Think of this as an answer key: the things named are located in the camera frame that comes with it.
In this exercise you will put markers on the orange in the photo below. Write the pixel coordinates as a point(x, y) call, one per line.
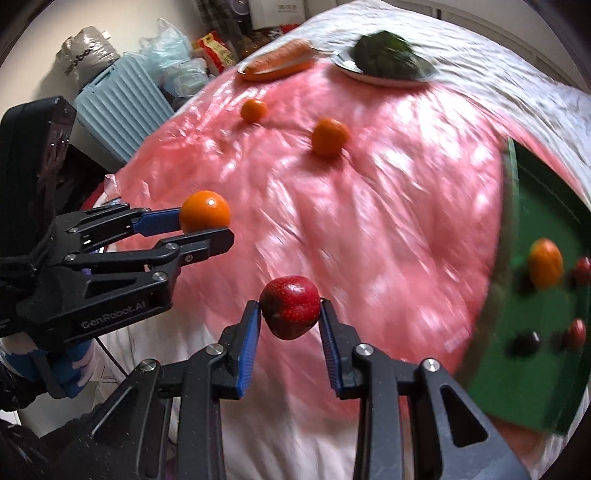
point(205, 211)
point(254, 110)
point(329, 136)
point(545, 263)

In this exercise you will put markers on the light blue ribbed suitcase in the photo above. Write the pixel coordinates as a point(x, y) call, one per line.
point(122, 106)

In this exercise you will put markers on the red and yellow bag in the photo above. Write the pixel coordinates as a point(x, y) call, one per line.
point(217, 50)

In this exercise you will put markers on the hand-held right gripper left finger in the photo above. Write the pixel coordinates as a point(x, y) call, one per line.
point(249, 350)

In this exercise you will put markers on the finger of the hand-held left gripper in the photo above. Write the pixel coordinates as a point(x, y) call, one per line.
point(157, 221)
point(203, 242)

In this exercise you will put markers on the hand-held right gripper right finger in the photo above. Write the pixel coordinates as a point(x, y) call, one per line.
point(332, 350)

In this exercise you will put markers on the white cardboard box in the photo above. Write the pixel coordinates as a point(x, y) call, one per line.
point(277, 14)

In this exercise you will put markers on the person's left forearm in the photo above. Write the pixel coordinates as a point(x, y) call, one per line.
point(74, 369)

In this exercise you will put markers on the dark purple plum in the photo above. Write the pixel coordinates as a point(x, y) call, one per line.
point(525, 344)

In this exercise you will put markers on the pink plastic sheet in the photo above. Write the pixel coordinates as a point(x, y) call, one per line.
point(369, 207)

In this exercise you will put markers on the carrot on orange plate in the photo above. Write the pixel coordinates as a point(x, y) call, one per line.
point(295, 69)

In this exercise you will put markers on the grey printed sack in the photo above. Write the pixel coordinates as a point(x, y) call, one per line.
point(85, 55)

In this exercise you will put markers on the red apple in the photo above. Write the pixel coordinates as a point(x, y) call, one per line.
point(582, 271)
point(576, 334)
point(290, 307)

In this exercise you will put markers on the dark green leafy vegetable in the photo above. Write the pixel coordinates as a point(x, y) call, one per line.
point(388, 53)

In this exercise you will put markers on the metal plate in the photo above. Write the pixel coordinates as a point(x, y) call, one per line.
point(364, 76)

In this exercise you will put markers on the clear plastic bag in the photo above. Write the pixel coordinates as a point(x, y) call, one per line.
point(175, 60)

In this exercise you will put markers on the green shallow box tray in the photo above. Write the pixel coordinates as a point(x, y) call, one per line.
point(517, 383)

